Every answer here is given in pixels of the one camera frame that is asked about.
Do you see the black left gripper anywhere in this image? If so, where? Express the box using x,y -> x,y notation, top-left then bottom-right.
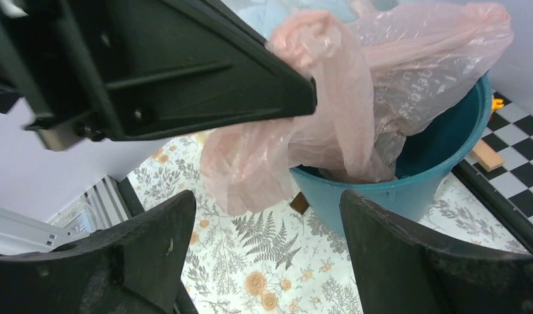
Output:
0,0 -> 68,120

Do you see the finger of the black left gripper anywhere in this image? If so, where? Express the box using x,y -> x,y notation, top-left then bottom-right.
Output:
21,1 -> 317,151

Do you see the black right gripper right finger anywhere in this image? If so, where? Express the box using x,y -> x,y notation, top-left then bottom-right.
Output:
340,190 -> 533,313

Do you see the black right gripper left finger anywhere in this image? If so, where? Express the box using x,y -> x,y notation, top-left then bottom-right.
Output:
0,190 -> 196,313

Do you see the teal plastic trash bin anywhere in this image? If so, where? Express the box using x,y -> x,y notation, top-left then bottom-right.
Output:
290,75 -> 493,236

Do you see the pink plastic trash bag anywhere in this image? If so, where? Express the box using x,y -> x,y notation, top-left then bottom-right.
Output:
200,2 -> 514,215

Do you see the floral patterned table mat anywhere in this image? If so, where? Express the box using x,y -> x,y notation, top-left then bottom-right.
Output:
128,133 -> 528,313

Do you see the small brown wooden block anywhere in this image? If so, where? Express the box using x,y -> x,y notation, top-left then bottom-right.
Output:
289,192 -> 310,215

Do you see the tan wooden block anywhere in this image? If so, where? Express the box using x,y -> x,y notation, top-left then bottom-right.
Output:
472,139 -> 505,172

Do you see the black white checkerboard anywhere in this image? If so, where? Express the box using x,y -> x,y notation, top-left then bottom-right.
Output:
451,91 -> 533,256

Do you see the yellow toy figure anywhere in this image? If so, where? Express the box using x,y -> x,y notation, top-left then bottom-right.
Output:
491,97 -> 505,113

